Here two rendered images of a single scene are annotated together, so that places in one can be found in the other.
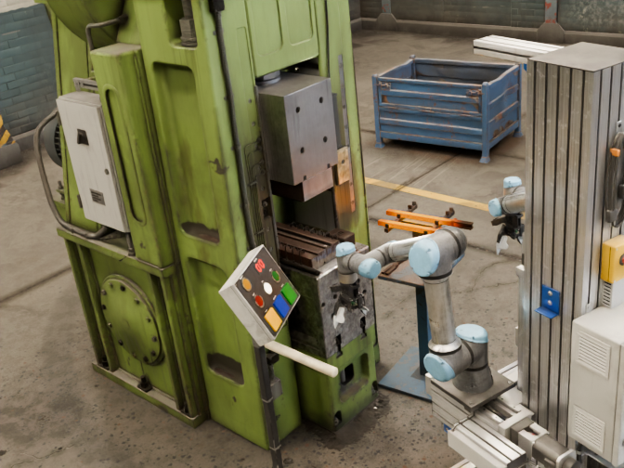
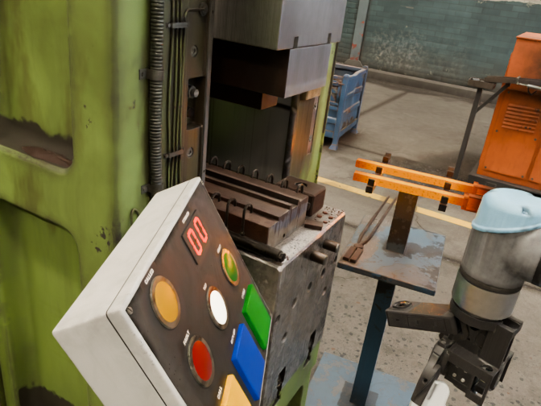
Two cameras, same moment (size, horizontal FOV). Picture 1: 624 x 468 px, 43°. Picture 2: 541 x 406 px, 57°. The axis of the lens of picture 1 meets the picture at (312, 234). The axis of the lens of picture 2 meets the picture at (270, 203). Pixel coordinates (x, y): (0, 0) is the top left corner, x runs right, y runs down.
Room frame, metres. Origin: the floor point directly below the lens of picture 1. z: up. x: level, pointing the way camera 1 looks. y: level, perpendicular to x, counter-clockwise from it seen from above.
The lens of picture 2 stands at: (2.28, 0.31, 1.49)
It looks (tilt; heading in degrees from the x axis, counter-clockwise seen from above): 25 degrees down; 343
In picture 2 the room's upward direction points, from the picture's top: 7 degrees clockwise
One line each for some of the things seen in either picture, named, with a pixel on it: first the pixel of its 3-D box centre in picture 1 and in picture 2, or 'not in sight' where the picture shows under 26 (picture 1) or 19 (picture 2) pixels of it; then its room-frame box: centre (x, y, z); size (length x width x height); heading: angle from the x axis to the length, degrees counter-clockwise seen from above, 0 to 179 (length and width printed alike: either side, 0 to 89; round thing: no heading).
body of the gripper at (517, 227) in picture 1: (513, 223); not in sight; (3.16, -0.90, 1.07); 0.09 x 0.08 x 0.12; 30
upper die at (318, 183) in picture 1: (284, 175); (227, 52); (3.44, 0.10, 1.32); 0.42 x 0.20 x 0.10; 45
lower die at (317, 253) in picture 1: (292, 244); (216, 196); (3.44, 0.10, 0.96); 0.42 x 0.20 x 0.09; 45
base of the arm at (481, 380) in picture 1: (472, 370); not in sight; (2.41, -0.53, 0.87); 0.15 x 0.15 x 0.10
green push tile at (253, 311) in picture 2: (288, 293); (254, 316); (2.88, 0.13, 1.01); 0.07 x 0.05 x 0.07; 160
